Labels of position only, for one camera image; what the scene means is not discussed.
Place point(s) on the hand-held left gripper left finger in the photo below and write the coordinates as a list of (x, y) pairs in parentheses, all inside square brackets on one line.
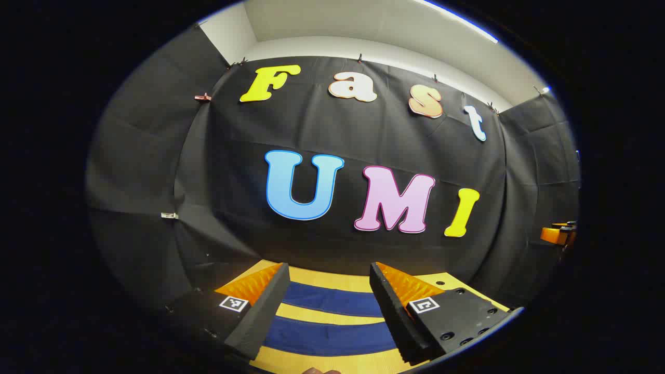
[(267, 306)]

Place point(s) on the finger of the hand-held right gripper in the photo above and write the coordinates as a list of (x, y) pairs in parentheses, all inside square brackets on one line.
[(557, 235)]

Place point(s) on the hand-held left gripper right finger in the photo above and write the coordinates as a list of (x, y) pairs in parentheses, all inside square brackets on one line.
[(389, 311)]

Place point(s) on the blue denim jeans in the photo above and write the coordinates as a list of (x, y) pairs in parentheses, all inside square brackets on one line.
[(327, 336)]

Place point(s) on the white cloth clip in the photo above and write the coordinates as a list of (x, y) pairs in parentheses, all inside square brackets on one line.
[(169, 215)]

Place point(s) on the red cloth clip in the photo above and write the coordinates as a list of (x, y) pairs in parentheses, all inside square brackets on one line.
[(202, 97)]

